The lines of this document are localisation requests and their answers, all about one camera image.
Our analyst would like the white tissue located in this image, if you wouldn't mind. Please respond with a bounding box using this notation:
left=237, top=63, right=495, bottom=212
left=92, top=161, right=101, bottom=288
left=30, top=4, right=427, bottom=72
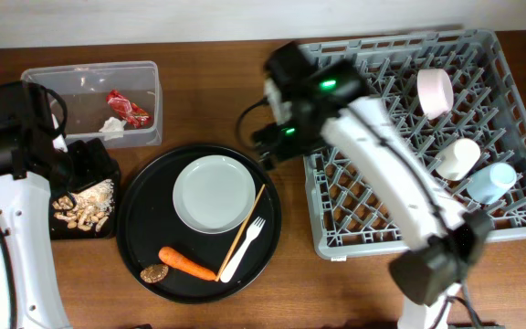
left=99, top=117, right=127, bottom=141

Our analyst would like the red snack wrapper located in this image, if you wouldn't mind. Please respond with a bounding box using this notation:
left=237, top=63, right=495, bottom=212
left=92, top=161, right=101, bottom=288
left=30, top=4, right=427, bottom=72
left=106, top=90, right=152, bottom=128

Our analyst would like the grey plate with food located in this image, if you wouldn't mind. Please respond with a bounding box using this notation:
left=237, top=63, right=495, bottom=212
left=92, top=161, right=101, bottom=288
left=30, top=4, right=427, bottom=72
left=173, top=155, right=256, bottom=235

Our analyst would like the white plastic fork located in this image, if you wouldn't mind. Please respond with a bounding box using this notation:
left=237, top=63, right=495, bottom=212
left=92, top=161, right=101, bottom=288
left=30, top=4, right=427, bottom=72
left=220, top=217, right=266, bottom=283

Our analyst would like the orange carrot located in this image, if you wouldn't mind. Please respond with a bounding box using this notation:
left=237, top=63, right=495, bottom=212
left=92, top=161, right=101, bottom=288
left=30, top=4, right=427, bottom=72
left=158, top=247, right=216, bottom=281

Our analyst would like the wooden chopstick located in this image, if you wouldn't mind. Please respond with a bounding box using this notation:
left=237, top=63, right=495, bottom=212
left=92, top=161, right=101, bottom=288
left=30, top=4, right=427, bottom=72
left=215, top=184, right=266, bottom=281

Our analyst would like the brown cookie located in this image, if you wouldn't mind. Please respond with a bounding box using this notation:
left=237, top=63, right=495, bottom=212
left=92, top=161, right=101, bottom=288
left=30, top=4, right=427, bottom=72
left=140, top=264, right=169, bottom=283

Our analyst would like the pink bowl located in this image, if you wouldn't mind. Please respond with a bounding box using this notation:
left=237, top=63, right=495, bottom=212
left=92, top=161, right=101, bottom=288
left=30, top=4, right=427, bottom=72
left=416, top=69, right=454, bottom=120

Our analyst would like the white cup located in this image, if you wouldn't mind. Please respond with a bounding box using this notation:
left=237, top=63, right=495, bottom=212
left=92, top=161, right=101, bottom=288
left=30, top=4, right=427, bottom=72
left=436, top=138, right=481, bottom=181

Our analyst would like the light blue cup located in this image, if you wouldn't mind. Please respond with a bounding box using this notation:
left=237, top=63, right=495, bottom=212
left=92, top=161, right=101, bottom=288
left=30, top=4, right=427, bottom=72
left=467, top=163, right=517, bottom=205

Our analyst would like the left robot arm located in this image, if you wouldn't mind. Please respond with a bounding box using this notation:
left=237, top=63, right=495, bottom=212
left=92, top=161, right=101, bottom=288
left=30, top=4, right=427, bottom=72
left=0, top=80, right=121, bottom=328

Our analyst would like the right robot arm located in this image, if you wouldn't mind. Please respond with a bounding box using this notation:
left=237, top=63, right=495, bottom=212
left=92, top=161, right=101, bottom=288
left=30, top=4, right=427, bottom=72
left=251, top=41, right=492, bottom=328

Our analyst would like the grey dishwasher rack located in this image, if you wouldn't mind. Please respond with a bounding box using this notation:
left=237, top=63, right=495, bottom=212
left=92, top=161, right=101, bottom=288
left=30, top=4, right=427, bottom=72
left=303, top=29, right=526, bottom=261

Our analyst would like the pile of food scraps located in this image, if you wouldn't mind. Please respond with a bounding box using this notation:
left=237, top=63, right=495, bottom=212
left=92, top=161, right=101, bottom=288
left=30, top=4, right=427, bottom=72
left=51, top=179, right=115, bottom=233

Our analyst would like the black rectangular tray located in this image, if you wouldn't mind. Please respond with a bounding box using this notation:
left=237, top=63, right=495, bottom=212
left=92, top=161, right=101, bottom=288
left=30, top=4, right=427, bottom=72
left=49, top=138, right=121, bottom=240

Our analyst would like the clear plastic bin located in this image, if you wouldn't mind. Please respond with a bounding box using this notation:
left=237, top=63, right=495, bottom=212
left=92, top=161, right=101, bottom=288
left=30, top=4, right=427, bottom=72
left=21, top=61, right=163, bottom=149

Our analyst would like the black round tray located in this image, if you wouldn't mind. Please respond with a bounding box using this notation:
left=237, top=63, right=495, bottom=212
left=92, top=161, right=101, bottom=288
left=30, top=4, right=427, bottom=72
left=116, top=143, right=282, bottom=303

